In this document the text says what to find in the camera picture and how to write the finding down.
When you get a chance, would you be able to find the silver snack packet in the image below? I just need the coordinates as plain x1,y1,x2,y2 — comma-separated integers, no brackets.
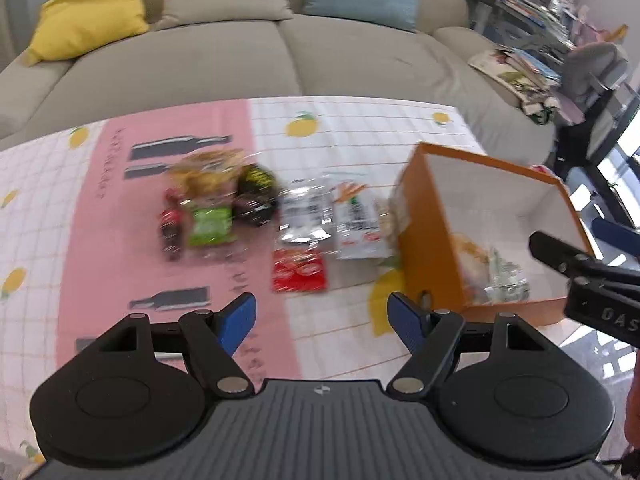
276,177,337,249

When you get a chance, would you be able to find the orange cardboard box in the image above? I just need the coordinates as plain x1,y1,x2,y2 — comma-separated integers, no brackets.
394,142,599,327

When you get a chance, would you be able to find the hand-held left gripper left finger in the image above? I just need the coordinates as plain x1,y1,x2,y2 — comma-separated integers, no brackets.
97,292,258,394

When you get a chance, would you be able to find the cluttered desk with books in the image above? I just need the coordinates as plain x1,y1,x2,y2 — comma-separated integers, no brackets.
444,0,593,57

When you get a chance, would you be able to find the yellow pillow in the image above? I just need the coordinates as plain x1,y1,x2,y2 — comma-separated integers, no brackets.
22,0,152,67

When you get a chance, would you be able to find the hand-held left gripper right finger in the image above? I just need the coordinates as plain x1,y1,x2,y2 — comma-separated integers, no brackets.
387,290,549,394

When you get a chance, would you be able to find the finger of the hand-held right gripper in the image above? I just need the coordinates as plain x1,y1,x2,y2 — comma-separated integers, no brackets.
591,217,640,261
528,230,608,281

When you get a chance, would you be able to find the clear green snack packet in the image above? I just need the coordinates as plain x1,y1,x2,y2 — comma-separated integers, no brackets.
480,247,532,306

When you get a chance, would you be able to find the yellow brown snack bag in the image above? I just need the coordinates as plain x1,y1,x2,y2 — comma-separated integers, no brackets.
167,148,247,202

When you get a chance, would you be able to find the printed pink white tablecloth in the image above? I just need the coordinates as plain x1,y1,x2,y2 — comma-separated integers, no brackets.
0,97,623,472

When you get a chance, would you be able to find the person's right forearm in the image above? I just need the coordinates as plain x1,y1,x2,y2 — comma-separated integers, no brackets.
622,360,640,463

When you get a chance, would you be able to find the pile of magazines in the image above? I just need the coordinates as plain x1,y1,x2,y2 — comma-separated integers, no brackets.
467,45,564,126

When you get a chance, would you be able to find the white packet with orange sticks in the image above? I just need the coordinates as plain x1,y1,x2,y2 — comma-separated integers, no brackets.
330,180,394,261

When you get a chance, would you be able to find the black snack packet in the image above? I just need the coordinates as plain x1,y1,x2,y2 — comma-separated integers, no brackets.
234,162,280,229

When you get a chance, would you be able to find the dark red snack packet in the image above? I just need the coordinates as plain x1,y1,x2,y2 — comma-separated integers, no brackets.
158,188,194,262

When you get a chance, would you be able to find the clear rice cracker packet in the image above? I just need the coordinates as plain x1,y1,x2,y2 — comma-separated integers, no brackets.
375,195,414,261

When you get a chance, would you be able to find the beige sofa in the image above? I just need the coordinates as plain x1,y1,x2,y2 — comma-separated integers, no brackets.
0,0,568,167

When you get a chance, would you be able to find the orange yellow snack packet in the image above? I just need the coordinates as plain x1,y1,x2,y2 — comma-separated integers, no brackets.
451,234,494,306

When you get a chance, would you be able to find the bright red snack packet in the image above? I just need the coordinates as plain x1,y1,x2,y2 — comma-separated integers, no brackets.
271,247,329,294

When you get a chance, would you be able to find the grey office chair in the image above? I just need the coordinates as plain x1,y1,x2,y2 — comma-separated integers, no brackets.
547,42,640,182

